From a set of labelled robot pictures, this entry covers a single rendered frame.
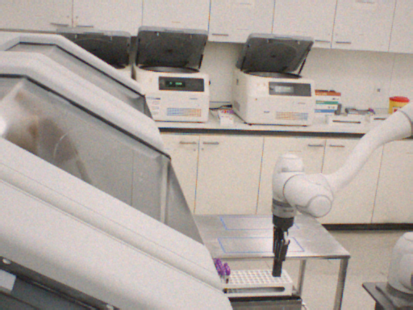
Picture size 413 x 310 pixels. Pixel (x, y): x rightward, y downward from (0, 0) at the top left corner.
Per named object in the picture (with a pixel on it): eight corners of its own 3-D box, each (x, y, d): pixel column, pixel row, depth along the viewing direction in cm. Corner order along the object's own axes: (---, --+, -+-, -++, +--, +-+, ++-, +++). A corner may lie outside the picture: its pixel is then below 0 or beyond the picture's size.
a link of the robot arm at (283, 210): (277, 203, 182) (274, 219, 184) (302, 203, 184) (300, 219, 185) (269, 194, 191) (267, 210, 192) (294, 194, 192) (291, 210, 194)
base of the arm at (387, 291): (408, 280, 235) (410, 269, 233) (438, 308, 214) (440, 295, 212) (369, 282, 231) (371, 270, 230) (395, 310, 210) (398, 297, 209)
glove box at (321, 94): (314, 100, 467) (315, 88, 464) (309, 97, 479) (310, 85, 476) (341, 101, 471) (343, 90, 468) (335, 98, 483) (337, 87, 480)
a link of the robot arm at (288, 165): (264, 193, 190) (280, 207, 178) (269, 150, 186) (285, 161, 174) (293, 192, 194) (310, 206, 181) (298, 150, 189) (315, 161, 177)
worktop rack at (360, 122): (327, 125, 444) (329, 117, 442) (325, 122, 454) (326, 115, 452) (364, 127, 446) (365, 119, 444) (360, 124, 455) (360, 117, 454)
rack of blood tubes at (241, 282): (209, 301, 187) (210, 285, 185) (204, 286, 197) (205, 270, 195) (291, 298, 193) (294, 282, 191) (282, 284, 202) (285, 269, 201)
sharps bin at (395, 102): (391, 123, 474) (395, 98, 468) (381, 118, 490) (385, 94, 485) (410, 123, 477) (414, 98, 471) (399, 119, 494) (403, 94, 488)
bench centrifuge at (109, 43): (52, 119, 392) (51, 27, 375) (60, 102, 451) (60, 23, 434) (130, 122, 401) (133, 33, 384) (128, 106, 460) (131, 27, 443)
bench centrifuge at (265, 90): (245, 125, 420) (254, 34, 401) (228, 109, 478) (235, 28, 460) (314, 127, 430) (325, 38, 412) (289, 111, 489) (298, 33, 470)
